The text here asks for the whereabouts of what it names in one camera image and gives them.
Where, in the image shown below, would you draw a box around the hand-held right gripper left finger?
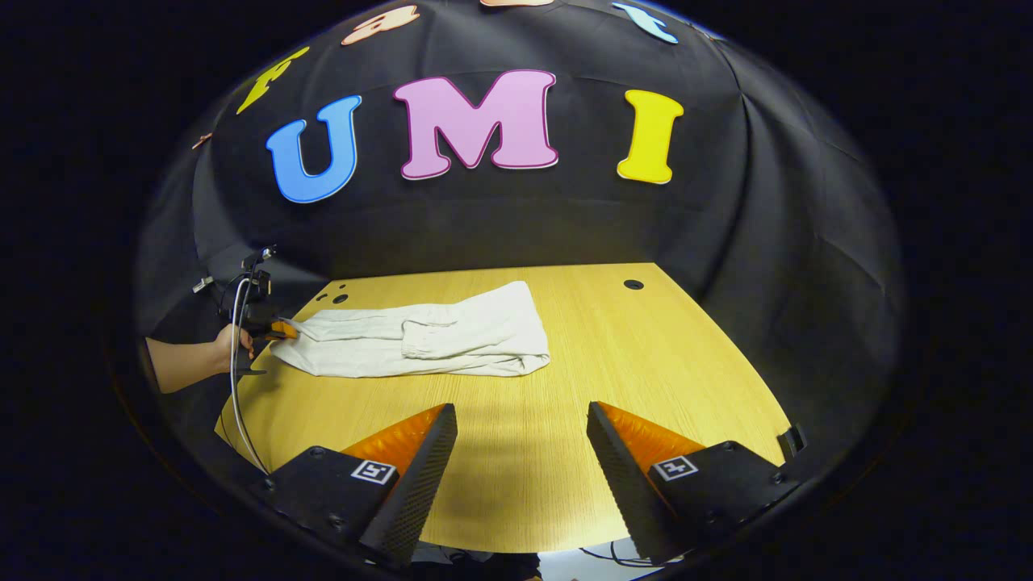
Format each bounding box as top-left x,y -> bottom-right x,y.
249,403 -> 459,567

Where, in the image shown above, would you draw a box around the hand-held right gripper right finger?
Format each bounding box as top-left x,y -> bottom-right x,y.
587,401 -> 803,567

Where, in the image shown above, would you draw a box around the white jeans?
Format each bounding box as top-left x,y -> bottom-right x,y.
269,280 -> 552,379

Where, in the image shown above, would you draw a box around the black backdrop cloth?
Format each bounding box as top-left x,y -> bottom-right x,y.
133,0 -> 903,485

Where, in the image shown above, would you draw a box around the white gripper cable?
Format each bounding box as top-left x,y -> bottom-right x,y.
229,278 -> 270,475

